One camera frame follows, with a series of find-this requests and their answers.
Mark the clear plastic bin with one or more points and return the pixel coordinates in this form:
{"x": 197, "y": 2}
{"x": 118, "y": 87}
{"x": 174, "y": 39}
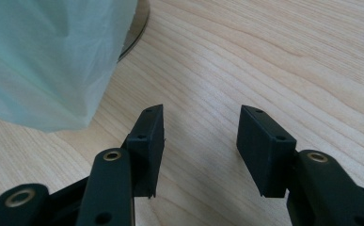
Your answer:
{"x": 137, "y": 28}

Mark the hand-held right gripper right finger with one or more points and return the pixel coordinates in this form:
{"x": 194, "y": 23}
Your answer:
{"x": 264, "y": 157}

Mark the green plastic bag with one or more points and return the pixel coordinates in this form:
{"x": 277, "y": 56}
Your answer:
{"x": 48, "y": 62}

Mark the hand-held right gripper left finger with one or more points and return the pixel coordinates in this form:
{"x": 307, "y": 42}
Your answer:
{"x": 146, "y": 150}

